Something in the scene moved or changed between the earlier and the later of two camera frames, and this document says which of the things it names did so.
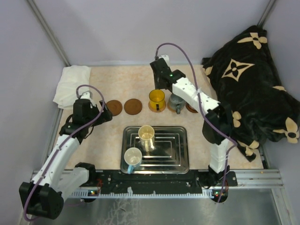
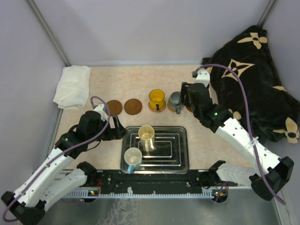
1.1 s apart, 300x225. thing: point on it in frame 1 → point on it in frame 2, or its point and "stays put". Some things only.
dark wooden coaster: [115, 107] stays put
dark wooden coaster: [132, 106] stays put
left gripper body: [104, 117] → [112, 133]
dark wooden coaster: [191, 108] stays put
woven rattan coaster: [160, 110] stays put
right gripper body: [157, 84] → [195, 111]
